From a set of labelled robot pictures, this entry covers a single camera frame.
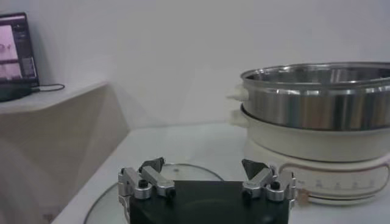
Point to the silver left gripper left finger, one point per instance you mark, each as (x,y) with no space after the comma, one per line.
(155,179)

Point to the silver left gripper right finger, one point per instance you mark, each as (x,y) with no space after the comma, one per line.
(259,179)

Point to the stainless steel steamer basket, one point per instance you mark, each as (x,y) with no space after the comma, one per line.
(304,106)

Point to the cream electric cooker base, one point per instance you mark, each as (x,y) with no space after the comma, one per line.
(320,146)

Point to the white side desk with mouse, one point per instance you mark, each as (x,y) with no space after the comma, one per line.
(45,100)

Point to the black laptop with pink screen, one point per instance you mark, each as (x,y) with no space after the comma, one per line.
(15,45)

